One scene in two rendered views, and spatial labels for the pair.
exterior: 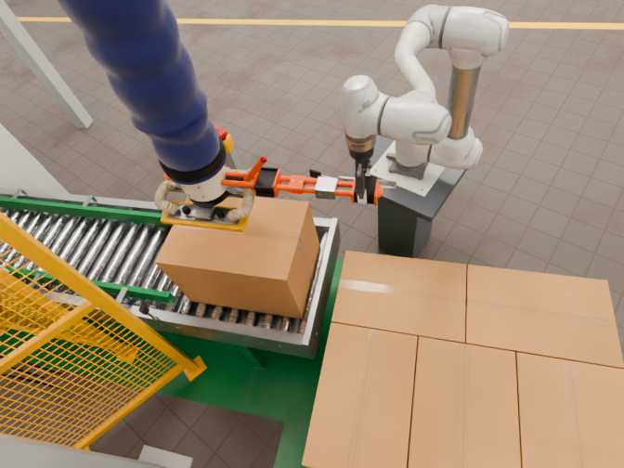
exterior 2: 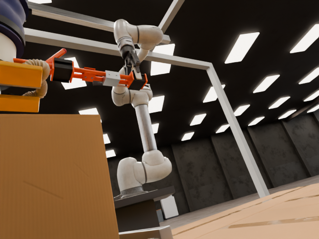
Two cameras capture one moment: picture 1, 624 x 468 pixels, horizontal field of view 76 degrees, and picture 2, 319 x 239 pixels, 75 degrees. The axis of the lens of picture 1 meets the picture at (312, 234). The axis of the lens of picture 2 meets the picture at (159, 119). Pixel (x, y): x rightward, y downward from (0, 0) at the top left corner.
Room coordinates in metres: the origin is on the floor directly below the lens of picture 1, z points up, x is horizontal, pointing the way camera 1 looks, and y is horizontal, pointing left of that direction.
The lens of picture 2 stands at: (0.35, 0.54, 0.64)
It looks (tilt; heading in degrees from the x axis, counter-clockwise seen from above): 23 degrees up; 300
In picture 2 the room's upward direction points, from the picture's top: 16 degrees counter-clockwise
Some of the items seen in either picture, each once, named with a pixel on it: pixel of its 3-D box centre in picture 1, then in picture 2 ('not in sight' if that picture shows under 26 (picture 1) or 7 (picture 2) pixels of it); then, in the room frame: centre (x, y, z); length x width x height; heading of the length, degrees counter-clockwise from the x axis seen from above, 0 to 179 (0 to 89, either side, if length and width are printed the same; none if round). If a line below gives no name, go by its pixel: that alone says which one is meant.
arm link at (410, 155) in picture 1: (414, 139); (129, 173); (1.37, -0.59, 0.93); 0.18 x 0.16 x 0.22; 51
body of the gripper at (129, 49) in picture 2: (361, 154); (128, 57); (0.87, -0.21, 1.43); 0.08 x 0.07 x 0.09; 155
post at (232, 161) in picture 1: (249, 200); not in sight; (1.65, 0.32, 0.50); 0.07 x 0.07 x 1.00; 65
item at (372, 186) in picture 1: (365, 191); (136, 80); (0.86, -0.21, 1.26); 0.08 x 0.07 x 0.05; 66
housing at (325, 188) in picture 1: (326, 188); (110, 78); (0.92, -0.09, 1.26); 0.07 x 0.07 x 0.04; 66
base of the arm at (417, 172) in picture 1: (407, 159); (129, 194); (1.39, -0.57, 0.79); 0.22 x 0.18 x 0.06; 52
